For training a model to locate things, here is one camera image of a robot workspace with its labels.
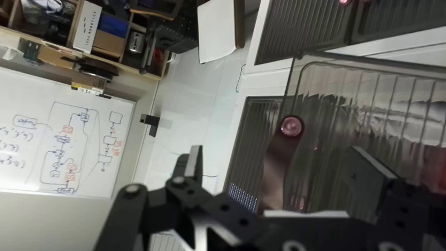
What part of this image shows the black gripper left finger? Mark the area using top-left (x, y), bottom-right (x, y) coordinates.
top-left (171, 143), bottom-right (205, 186)

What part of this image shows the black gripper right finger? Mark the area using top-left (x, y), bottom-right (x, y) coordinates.
top-left (341, 144), bottom-right (403, 215)

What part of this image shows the black yellow whiteboard eraser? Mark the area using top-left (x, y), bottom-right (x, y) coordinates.
top-left (68, 82), bottom-right (113, 100)

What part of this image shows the white flat board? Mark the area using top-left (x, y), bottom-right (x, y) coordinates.
top-left (196, 0), bottom-right (248, 65)

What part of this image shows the black flat round device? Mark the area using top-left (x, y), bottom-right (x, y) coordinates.
top-left (60, 54), bottom-right (120, 80)

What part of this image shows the plain brown cardboard box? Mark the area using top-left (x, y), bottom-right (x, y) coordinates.
top-left (90, 29), bottom-right (128, 61)

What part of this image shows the blue storage box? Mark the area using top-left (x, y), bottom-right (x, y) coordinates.
top-left (97, 11), bottom-right (131, 38)

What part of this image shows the whiteboard with flowchart drawings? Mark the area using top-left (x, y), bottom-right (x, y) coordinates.
top-left (0, 63), bottom-right (136, 200)

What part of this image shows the white printed cardboard box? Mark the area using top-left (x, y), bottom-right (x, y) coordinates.
top-left (71, 0), bottom-right (103, 54)

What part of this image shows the wooden storage shelf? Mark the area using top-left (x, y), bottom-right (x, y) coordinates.
top-left (0, 0), bottom-right (187, 101)

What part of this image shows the small black box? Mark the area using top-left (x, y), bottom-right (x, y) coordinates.
top-left (18, 37), bottom-right (40, 61)

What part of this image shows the small black bracket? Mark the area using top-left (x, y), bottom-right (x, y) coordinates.
top-left (139, 112), bottom-right (161, 137)

